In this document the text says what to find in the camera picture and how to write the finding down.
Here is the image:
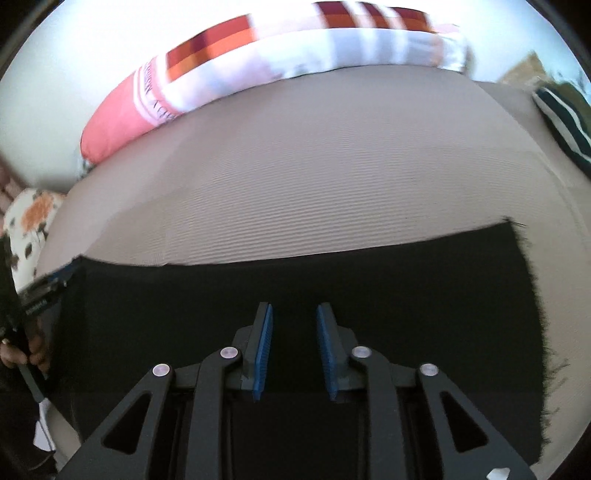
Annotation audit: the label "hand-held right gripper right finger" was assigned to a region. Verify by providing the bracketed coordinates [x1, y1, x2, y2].
[316, 302, 539, 480]

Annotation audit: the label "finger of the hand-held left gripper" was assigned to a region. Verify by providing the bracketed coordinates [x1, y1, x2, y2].
[21, 258, 86, 301]

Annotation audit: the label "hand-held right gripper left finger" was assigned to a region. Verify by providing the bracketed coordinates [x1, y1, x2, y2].
[58, 302, 274, 480]

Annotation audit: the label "black pants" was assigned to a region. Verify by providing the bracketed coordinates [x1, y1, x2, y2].
[48, 217, 566, 480]

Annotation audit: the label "person's left hand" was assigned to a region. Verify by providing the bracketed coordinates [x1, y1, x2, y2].
[0, 318, 51, 376]

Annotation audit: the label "floral white orange pillow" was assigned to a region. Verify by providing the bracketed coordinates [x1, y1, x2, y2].
[0, 187, 68, 296]

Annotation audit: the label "beige bed sheet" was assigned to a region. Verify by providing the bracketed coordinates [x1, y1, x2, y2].
[34, 65, 591, 480]

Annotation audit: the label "pink plaid long pillow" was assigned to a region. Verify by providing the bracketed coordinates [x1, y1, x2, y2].
[79, 0, 468, 166]

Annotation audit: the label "dark striped cloth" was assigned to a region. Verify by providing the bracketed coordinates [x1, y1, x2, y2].
[531, 80, 591, 178]

